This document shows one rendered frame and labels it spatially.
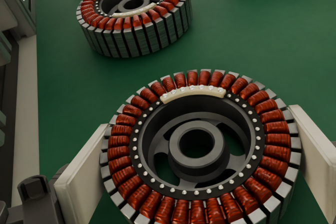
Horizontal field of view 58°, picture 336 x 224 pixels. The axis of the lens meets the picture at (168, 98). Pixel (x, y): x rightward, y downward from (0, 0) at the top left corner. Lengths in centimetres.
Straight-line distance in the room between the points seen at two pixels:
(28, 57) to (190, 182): 24
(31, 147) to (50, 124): 2
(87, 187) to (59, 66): 17
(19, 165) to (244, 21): 23
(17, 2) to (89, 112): 17
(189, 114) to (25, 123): 14
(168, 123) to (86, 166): 7
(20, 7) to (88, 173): 25
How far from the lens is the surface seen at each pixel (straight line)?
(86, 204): 17
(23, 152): 26
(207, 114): 20
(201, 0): 35
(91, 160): 17
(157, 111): 19
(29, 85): 32
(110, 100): 26
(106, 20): 28
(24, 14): 38
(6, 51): 32
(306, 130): 17
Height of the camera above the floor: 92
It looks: 46 degrees down
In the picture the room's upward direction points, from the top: 15 degrees counter-clockwise
